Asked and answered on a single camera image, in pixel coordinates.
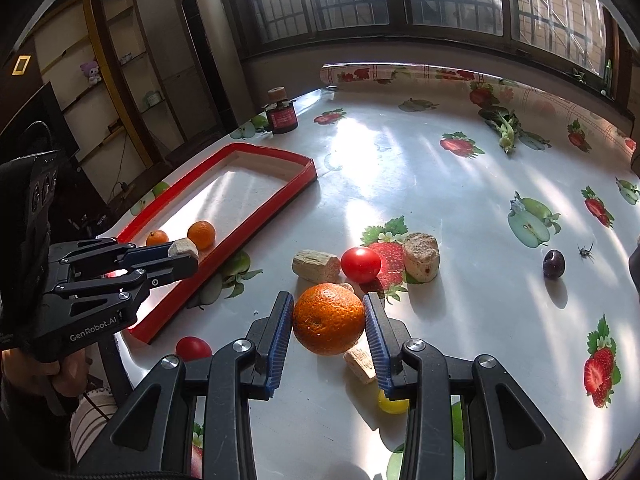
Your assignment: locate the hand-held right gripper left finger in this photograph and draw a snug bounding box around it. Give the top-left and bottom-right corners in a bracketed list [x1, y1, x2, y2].
[85, 291, 296, 480]

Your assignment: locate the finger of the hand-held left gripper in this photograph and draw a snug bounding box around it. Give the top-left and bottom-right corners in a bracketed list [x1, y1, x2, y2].
[50, 238, 173, 273]
[52, 254, 199, 306]

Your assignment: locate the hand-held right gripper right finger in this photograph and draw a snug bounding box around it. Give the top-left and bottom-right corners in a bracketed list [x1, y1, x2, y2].
[362, 292, 588, 480]

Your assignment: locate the pale beige chunk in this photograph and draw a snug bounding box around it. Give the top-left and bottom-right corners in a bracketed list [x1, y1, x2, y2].
[167, 238, 200, 261]

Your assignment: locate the big orange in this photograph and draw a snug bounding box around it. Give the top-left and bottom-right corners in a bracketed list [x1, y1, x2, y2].
[292, 283, 366, 357]

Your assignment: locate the yellow-green grape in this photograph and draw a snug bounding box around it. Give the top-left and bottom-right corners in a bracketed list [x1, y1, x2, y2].
[377, 389, 410, 415]

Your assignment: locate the red tomato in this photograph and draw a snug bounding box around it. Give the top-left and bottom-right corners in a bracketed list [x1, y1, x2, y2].
[175, 336, 213, 361]
[340, 247, 382, 285]

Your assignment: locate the round bread-like chunk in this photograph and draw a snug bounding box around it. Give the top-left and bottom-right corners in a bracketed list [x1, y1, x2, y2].
[403, 232, 441, 283]

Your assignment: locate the red rimmed tray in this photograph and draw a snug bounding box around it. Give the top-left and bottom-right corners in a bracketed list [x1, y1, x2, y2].
[116, 142, 317, 345]

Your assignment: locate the dark purple grape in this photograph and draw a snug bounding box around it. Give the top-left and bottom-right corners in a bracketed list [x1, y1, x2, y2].
[543, 249, 567, 280]

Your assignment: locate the person's left hand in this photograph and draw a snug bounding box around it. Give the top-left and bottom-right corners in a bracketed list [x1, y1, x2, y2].
[0, 347, 91, 403]

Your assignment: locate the speckled cork piece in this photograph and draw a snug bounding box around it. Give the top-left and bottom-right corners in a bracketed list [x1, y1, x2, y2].
[343, 347, 377, 386]

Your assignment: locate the larger mandarin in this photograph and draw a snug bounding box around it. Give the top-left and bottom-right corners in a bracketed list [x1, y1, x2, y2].
[187, 220, 217, 250]

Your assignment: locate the rectangular beige chunk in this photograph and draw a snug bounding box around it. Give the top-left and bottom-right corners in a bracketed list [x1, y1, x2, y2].
[292, 250, 342, 283]

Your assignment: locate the wooden shelf unit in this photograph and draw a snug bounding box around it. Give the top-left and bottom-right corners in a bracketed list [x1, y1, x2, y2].
[30, 0, 186, 171]

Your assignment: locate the striped clothing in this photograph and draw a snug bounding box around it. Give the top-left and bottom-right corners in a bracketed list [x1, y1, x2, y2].
[70, 387, 136, 466]

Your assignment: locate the fruit print tablecloth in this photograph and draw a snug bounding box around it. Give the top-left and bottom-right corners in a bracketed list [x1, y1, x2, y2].
[115, 62, 640, 480]

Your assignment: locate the dark red jar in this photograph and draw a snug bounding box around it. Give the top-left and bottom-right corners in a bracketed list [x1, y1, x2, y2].
[264, 87, 299, 135]

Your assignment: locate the standing air conditioner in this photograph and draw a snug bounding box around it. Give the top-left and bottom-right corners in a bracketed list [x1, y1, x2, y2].
[173, 0, 257, 141]

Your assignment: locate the green leafy vegetable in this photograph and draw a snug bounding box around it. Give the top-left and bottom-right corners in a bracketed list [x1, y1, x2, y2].
[480, 107, 521, 155]

